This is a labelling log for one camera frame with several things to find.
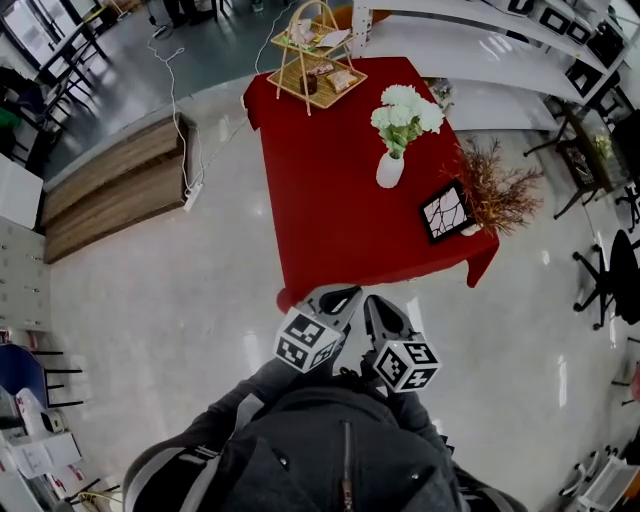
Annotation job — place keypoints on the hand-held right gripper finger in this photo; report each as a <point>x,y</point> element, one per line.
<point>397,314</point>
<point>370,320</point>

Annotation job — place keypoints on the white box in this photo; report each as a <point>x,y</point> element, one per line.
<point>17,190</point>

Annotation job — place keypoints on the person's left forearm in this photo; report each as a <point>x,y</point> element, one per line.
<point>250,395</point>

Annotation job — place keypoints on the brown cup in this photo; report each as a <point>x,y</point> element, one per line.
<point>309,84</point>

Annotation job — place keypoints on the dried brown plant bunch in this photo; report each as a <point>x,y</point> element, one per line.
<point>495,195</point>

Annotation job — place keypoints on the white power strip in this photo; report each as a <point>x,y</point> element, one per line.
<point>193,197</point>

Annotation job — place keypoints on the white flowers bunch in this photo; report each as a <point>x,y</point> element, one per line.
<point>405,112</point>

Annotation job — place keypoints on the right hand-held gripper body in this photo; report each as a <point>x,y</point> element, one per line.
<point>407,365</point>

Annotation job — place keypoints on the person's right forearm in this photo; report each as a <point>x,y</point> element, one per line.
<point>412,415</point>

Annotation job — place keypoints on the table with red cloth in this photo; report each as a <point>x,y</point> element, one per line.
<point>325,200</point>

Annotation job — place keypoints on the black glass-top side table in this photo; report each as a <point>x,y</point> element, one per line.
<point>590,150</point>

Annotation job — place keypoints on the black picture frame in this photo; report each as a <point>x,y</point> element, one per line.
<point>445,212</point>

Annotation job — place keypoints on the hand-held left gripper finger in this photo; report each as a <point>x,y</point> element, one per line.
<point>332,290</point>
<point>354,307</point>

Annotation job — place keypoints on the white locker cabinet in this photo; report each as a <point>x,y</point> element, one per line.
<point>20,275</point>

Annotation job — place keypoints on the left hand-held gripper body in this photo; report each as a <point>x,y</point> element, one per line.
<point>307,340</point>

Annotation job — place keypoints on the orange snack packet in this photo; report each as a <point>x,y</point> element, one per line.
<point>342,80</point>

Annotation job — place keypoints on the wooden step platform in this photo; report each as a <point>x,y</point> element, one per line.
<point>110,185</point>

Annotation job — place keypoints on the small white pot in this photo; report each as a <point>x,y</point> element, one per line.
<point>471,230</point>

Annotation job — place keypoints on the blue chair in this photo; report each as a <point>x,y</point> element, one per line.
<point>20,372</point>

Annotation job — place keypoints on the black high table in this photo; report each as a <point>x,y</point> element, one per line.
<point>70,50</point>

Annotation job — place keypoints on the person's dark grey jacket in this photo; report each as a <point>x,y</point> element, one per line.
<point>330,450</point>

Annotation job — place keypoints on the black office chair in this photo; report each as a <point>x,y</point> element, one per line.
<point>622,280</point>

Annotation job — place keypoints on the two-tier wicker basket stand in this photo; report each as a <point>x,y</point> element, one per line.
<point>320,85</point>

